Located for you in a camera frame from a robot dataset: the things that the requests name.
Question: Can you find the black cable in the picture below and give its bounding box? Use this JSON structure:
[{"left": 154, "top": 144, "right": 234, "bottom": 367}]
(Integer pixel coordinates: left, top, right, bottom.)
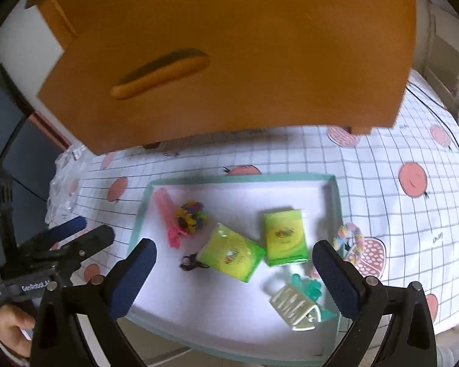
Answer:
[{"left": 405, "top": 80, "right": 459, "bottom": 176}]

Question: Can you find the pale green claw clip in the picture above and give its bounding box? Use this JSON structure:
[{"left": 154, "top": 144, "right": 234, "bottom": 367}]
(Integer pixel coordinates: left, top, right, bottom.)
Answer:
[{"left": 270, "top": 277, "right": 322, "bottom": 331}]

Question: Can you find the teal hair clip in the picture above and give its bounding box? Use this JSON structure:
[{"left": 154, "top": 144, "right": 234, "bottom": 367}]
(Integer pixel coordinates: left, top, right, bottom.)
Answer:
[{"left": 291, "top": 273, "right": 339, "bottom": 322}]

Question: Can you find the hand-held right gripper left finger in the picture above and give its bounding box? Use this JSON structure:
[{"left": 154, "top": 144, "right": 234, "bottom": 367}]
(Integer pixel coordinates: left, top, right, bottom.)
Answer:
[{"left": 30, "top": 238, "right": 158, "bottom": 367}]

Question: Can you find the checked fruit print tablecloth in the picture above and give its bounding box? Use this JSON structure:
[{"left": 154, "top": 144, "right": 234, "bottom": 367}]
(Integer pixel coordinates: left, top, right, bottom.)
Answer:
[{"left": 48, "top": 69, "right": 459, "bottom": 337}]

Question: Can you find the clear plastic bag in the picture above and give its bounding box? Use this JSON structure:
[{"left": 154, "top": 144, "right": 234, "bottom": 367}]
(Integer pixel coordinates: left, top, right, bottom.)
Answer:
[{"left": 48, "top": 141, "right": 88, "bottom": 234}]

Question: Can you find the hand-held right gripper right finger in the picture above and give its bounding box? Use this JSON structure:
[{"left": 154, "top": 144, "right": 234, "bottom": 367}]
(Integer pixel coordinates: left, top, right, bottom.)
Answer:
[{"left": 312, "top": 239, "right": 438, "bottom": 367}]

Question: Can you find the person's left hand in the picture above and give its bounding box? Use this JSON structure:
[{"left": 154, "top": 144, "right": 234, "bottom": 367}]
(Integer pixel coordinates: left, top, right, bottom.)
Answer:
[{"left": 0, "top": 305, "right": 36, "bottom": 357}]

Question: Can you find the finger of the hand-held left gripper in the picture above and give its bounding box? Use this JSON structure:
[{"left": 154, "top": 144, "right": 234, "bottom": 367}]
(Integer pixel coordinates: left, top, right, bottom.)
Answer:
[
  {"left": 34, "top": 225, "right": 115, "bottom": 288},
  {"left": 18, "top": 216, "right": 88, "bottom": 258}
]

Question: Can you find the white tray with teal rim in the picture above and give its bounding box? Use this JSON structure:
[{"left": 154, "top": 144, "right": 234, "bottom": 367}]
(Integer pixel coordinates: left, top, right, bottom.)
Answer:
[{"left": 127, "top": 174, "right": 343, "bottom": 365}]

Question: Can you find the small black hair clip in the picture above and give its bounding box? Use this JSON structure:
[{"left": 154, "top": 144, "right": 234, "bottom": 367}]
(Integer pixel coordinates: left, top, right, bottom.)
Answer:
[{"left": 179, "top": 253, "right": 210, "bottom": 272}]

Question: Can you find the pink hair clip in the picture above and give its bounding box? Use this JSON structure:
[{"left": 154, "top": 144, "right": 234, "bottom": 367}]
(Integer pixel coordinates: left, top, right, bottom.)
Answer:
[{"left": 153, "top": 187, "right": 188, "bottom": 248}]

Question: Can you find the multicolour bead toy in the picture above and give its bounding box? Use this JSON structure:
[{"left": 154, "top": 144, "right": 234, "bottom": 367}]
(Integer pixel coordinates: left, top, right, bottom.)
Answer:
[{"left": 175, "top": 200, "right": 209, "bottom": 234}]

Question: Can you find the pastel scrunchie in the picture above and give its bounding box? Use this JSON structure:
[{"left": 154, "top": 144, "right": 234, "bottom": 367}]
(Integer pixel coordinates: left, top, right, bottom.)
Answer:
[{"left": 333, "top": 222, "right": 365, "bottom": 264}]

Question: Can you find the wooden drawer cabinet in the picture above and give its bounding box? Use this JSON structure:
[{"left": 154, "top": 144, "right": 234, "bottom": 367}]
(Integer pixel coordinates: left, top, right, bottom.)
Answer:
[{"left": 36, "top": 0, "right": 418, "bottom": 156}]

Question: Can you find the green tissue packet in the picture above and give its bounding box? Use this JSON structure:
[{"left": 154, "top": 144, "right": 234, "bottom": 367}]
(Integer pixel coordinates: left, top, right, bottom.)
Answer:
[
  {"left": 197, "top": 222, "right": 267, "bottom": 284},
  {"left": 263, "top": 209, "right": 308, "bottom": 266}
]

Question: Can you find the white furniture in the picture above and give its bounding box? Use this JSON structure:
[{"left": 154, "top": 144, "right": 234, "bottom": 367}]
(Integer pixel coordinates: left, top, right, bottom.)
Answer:
[{"left": 413, "top": 0, "right": 459, "bottom": 104}]

